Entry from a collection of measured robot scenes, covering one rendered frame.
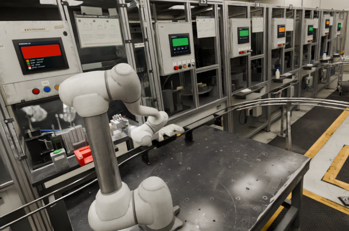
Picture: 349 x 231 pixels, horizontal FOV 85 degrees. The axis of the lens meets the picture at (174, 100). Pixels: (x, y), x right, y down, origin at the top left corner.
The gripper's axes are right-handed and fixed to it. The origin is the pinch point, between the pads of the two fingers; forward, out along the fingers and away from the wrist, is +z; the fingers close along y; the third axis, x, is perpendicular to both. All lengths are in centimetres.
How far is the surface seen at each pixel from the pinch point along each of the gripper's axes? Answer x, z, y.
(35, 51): 42, 1, 62
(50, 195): 57, -17, -23
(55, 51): 32, 1, 61
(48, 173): 55, -8, -12
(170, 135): -33.9, -18.8, -17.2
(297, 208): -89, -101, -76
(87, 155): 31.1, -8.6, -10.9
